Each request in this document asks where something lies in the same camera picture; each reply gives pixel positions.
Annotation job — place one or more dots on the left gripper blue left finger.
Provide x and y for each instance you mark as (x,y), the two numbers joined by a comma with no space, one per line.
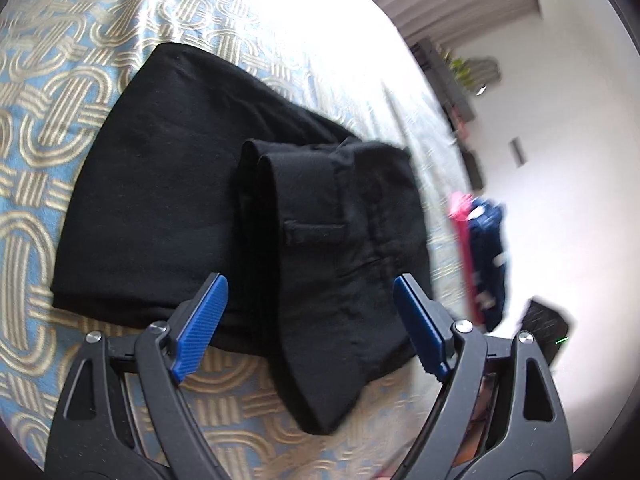
(193,325)

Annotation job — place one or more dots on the black pants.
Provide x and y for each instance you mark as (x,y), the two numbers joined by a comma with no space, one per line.
(202,168)

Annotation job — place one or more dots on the wavy table mirror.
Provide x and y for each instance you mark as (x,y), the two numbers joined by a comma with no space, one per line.
(482,71)

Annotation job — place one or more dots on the wall switch panel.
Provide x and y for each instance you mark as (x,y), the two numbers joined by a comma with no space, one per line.
(517,151)

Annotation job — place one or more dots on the grey drawer cabinet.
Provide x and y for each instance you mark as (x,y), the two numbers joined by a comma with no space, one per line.
(474,171)

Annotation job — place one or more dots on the blue patterned bed cover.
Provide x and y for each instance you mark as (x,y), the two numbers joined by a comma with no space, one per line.
(64,64)

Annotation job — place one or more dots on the black box with green light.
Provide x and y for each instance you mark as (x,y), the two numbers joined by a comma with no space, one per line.
(549,327)

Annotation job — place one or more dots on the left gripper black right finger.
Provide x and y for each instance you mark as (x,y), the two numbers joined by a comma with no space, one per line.
(428,325)

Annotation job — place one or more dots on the pink folded garment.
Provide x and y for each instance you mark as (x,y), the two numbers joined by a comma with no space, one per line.
(459,208)

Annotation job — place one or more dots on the green bottles on table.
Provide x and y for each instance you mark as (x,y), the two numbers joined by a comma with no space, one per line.
(461,71)

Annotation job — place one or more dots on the grey dressing table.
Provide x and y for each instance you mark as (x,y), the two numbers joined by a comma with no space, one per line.
(448,91)

